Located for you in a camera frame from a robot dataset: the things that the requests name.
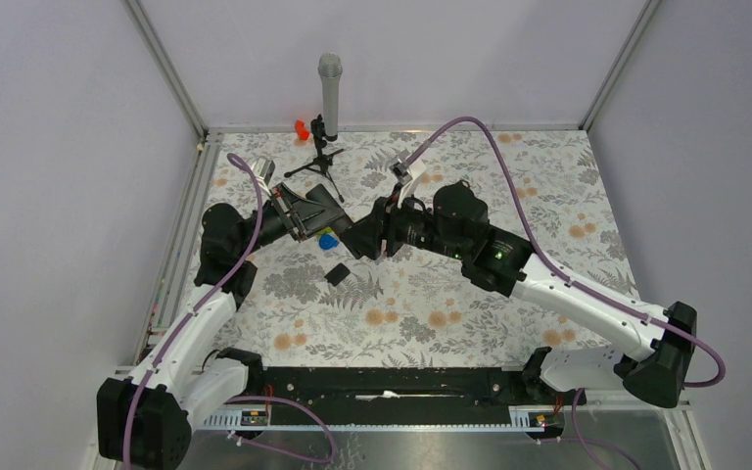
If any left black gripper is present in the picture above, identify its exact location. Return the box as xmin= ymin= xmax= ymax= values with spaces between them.
xmin=236 ymin=182 xmax=346 ymax=258

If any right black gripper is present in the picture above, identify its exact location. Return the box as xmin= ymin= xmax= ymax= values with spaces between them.
xmin=339 ymin=182 xmax=468 ymax=261

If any black battery cover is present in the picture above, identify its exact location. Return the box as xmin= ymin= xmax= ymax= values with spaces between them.
xmin=324 ymin=263 xmax=351 ymax=287

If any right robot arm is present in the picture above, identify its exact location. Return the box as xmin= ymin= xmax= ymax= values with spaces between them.
xmin=340 ymin=181 xmax=697 ymax=408

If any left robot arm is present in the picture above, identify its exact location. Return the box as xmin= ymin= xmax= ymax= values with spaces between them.
xmin=97 ymin=183 xmax=352 ymax=469

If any blue plastic piece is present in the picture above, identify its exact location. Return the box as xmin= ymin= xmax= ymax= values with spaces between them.
xmin=318 ymin=233 xmax=339 ymax=251

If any black tripod mic stand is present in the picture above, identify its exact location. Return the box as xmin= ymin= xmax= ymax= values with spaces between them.
xmin=284 ymin=115 xmax=345 ymax=203

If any orange plastic piece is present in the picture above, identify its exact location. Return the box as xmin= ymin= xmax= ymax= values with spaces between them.
xmin=294 ymin=119 xmax=311 ymax=142

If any floral table mat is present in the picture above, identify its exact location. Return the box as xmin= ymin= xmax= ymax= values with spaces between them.
xmin=213 ymin=130 xmax=637 ymax=367

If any grey microphone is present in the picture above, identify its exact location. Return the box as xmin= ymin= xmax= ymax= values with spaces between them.
xmin=317 ymin=52 xmax=343 ymax=141

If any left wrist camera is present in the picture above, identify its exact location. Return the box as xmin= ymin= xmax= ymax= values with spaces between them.
xmin=251 ymin=157 xmax=276 ymax=186

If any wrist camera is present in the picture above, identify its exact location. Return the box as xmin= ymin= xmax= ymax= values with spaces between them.
xmin=391 ymin=152 xmax=426 ymax=204
xmin=251 ymin=157 xmax=276 ymax=186

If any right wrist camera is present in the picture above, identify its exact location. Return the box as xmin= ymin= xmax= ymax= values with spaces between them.
xmin=391 ymin=152 xmax=426 ymax=204

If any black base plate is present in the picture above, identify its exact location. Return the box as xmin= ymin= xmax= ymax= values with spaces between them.
xmin=243 ymin=367 xmax=575 ymax=428

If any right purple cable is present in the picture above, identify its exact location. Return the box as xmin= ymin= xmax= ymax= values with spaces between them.
xmin=404 ymin=117 xmax=728 ymax=389

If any purple cable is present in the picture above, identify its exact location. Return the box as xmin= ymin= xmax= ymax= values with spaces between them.
xmin=122 ymin=153 xmax=267 ymax=470
xmin=404 ymin=117 xmax=728 ymax=389

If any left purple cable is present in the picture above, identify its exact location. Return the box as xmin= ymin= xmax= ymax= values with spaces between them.
xmin=122 ymin=153 xmax=267 ymax=470

